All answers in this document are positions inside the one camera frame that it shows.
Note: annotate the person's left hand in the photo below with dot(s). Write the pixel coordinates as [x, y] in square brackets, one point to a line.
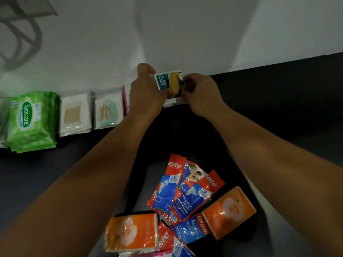
[144, 96]

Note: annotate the person's right hand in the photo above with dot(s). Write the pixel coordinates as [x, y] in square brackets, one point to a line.
[203, 96]

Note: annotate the person's right fingers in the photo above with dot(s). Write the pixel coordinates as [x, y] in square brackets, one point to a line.
[189, 82]

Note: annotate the person's left thumb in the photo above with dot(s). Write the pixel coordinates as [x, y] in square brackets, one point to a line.
[166, 93]

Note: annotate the teal and yellow sponge pack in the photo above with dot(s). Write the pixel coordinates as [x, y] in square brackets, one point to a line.
[167, 81]

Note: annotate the person's right forearm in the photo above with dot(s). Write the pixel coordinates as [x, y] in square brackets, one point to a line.
[281, 179]

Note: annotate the person's left forearm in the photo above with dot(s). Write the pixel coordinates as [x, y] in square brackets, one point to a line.
[80, 184]

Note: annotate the white packet under sponge pack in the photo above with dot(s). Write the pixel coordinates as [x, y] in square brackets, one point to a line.
[174, 102]

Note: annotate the pink-edged white packet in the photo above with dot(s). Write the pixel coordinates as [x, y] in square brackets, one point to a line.
[126, 98]

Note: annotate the black bag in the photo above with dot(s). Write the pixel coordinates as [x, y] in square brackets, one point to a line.
[198, 141]

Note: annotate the cotton swab packet teal print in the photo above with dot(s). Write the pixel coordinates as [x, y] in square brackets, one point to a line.
[108, 111]

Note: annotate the toothpaste sachet with face print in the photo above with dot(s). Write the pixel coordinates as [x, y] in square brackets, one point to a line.
[194, 173]

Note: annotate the red blue toothpaste sachet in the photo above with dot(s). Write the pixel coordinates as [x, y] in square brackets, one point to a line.
[198, 195]
[191, 228]
[167, 184]
[171, 244]

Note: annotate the cotton swab packet plain white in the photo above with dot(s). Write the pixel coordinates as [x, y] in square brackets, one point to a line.
[75, 115]

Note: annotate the orange tissue pack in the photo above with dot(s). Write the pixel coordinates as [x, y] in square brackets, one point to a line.
[131, 232]
[230, 211]

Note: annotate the stack of green wet wipes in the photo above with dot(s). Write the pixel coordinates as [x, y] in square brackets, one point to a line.
[32, 123]

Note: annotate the pink packet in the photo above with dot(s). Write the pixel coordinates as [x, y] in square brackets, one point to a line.
[144, 254]

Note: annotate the green wet wipes pack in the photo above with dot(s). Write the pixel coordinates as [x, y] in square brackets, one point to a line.
[3, 120]

